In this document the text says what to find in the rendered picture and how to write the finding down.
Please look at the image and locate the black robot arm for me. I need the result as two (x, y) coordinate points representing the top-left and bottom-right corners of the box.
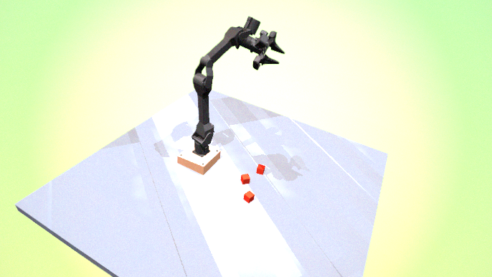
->
(191, 16), (269, 157)

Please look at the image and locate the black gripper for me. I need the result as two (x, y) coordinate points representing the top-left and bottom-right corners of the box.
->
(248, 31), (285, 70)

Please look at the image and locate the red cube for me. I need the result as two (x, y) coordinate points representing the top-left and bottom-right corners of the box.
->
(241, 174), (250, 184)
(243, 191), (255, 203)
(256, 164), (265, 175)

